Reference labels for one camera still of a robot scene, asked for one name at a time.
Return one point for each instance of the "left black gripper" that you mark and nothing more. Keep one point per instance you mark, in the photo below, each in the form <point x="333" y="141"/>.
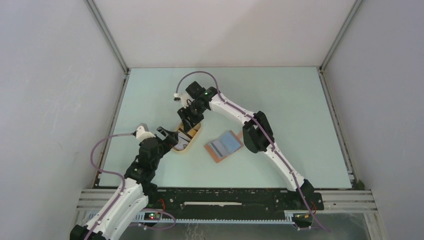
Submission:
<point x="170" y="141"/>

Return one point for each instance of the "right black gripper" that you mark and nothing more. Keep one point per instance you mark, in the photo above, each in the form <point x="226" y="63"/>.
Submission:
<point x="184" y="113"/>

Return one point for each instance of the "yellow oval tray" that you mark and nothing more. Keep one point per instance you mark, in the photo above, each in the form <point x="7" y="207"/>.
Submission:
<point x="195" y="130"/>

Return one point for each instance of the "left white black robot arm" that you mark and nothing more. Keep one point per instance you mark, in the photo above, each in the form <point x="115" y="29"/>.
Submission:
<point x="136" y="190"/>

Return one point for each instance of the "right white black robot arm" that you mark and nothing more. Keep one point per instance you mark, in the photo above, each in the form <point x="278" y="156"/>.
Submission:
<point x="258" y="136"/>

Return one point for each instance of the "credit card stack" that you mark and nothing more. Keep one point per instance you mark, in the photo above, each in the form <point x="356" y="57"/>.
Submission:
<point x="184" y="141"/>

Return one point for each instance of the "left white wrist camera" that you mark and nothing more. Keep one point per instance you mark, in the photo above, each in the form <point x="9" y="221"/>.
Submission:
<point x="142" y="132"/>

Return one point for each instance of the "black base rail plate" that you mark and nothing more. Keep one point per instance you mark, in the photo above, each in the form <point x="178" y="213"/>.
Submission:
<point x="232" y="204"/>

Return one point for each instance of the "aluminium frame rail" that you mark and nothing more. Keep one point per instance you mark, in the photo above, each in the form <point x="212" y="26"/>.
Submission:
<point x="335" y="202"/>

